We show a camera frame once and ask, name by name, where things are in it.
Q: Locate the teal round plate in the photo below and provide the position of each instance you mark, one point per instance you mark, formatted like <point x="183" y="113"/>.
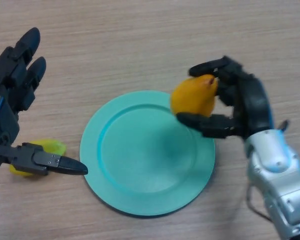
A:
<point x="140" y="160"/>

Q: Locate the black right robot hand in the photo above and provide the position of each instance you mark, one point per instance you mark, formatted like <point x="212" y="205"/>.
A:
<point x="252" y="107"/>

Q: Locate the yellow green starfruit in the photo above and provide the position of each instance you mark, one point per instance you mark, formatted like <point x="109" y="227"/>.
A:
<point x="53" y="147"/>

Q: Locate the yellow orange pear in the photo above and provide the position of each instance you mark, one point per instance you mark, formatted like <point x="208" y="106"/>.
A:
<point x="192" y="97"/>

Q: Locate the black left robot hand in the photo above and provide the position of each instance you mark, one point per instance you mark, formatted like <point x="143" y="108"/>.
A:
<point x="2" y="120"/>

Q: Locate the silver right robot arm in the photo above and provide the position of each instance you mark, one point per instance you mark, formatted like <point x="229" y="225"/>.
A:
<point x="277" y="170"/>

